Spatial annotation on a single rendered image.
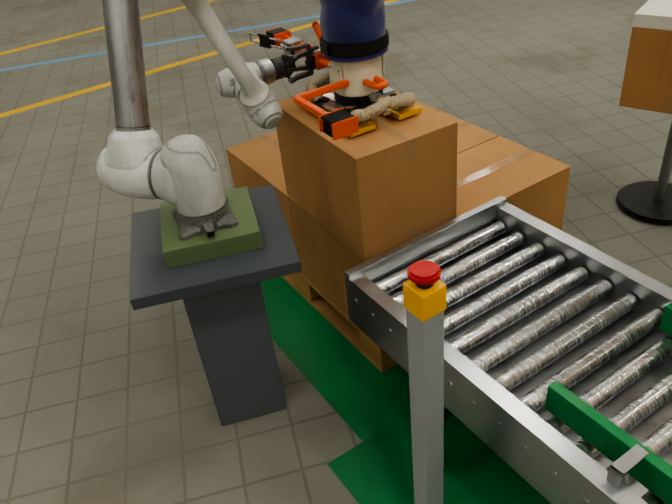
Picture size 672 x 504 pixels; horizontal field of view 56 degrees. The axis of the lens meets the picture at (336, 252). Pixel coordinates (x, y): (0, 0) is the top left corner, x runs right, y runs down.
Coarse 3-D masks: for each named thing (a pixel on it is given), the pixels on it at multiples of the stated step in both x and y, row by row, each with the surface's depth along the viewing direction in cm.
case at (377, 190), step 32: (288, 128) 234; (384, 128) 211; (416, 128) 209; (448, 128) 209; (288, 160) 246; (320, 160) 219; (352, 160) 198; (384, 160) 202; (416, 160) 208; (448, 160) 216; (288, 192) 260; (320, 192) 230; (352, 192) 206; (384, 192) 208; (416, 192) 215; (448, 192) 223; (352, 224) 216; (384, 224) 215; (416, 224) 223
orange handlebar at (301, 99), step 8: (304, 56) 239; (344, 80) 209; (368, 80) 207; (376, 80) 209; (384, 80) 205; (320, 88) 205; (328, 88) 206; (336, 88) 208; (376, 88) 204; (384, 88) 205; (296, 96) 202; (304, 96) 203; (312, 96) 204; (304, 104) 197; (312, 104) 195; (312, 112) 194; (320, 112) 190
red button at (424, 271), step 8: (416, 264) 134; (424, 264) 133; (432, 264) 133; (408, 272) 133; (416, 272) 131; (424, 272) 131; (432, 272) 131; (440, 272) 132; (416, 280) 130; (424, 280) 130; (432, 280) 130; (424, 288) 133
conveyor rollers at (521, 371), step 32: (448, 256) 219; (480, 256) 215; (512, 256) 213; (384, 288) 207; (480, 288) 206; (512, 288) 201; (544, 288) 198; (608, 288) 197; (448, 320) 191; (512, 320) 190; (544, 320) 186; (608, 320) 186; (640, 320) 183; (512, 352) 180; (544, 352) 176; (608, 352) 175; (512, 384) 170; (544, 384) 167; (608, 384) 165; (640, 416) 157
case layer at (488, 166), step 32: (480, 128) 294; (256, 160) 290; (480, 160) 270; (512, 160) 267; (544, 160) 264; (480, 192) 249; (512, 192) 246; (544, 192) 257; (288, 224) 273; (320, 224) 244; (320, 256) 257; (352, 256) 231; (320, 288) 270
